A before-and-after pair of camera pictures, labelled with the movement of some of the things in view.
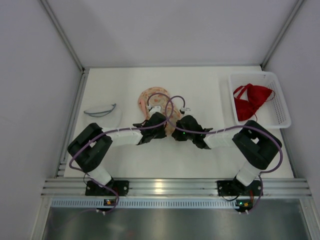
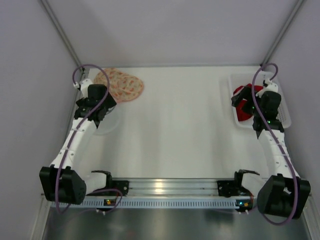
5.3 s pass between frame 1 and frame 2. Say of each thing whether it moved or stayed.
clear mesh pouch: stayed
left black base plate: stayed
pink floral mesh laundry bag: moved
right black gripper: moved
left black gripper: moved
